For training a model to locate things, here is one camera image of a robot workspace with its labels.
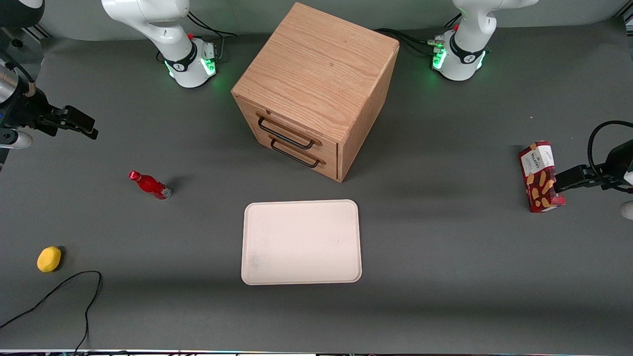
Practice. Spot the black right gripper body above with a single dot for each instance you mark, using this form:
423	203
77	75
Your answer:
27	111

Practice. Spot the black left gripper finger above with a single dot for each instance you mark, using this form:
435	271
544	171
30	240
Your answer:
571	175
568	189

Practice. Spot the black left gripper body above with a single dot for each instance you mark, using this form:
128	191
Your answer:
617	163

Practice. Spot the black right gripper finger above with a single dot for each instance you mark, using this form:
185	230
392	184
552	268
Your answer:
79	117
74	127

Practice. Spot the wooden cabinet with drawer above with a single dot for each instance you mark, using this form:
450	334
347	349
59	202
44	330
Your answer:
294	130

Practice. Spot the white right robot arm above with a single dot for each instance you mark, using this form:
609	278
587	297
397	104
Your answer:
173	49

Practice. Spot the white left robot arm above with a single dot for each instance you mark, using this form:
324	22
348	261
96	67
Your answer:
462	54

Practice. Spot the wooden two-drawer cabinet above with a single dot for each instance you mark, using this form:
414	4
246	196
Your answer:
316	64

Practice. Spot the red shortbread cookie box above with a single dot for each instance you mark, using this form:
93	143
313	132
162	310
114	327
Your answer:
536	168

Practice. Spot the red plastic bottle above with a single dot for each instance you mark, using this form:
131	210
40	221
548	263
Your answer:
151	185

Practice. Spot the yellow lemon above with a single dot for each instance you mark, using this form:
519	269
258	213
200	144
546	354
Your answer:
49	259

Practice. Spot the beige plastic tray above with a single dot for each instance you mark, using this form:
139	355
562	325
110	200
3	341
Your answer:
301	242

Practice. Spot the aluminium frame rail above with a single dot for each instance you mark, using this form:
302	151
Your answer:
624	19
38	32

